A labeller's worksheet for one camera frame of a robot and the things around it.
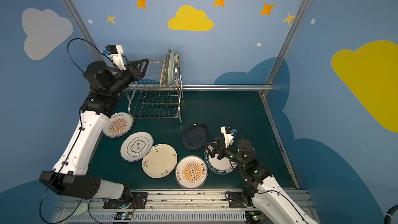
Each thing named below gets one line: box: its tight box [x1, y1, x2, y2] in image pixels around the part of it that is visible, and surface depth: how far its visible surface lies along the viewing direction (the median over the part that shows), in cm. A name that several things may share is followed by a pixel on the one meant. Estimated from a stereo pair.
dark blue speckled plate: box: [181, 122, 209, 151], surface depth 99 cm
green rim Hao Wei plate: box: [203, 148, 238, 175], surface depth 86 cm
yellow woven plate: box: [159, 54, 168, 87], surface depth 79 cm
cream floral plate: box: [141, 143, 178, 179], surface depth 88 cm
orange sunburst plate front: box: [174, 155, 209, 190], surface depth 85 cm
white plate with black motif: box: [120, 131, 154, 162], surface depth 93 cm
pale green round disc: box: [72, 202, 88, 216], surface depth 72 cm
